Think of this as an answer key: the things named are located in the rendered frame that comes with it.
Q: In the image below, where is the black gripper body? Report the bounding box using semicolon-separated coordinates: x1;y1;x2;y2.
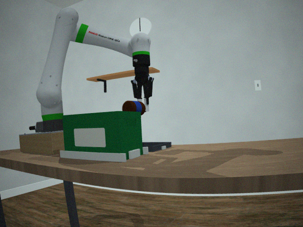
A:
134;66;149;84

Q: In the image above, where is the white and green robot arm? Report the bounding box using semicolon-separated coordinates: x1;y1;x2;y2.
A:
29;7;151;132

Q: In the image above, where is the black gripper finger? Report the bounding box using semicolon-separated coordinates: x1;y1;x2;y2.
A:
131;77;142;102
141;76;154;111

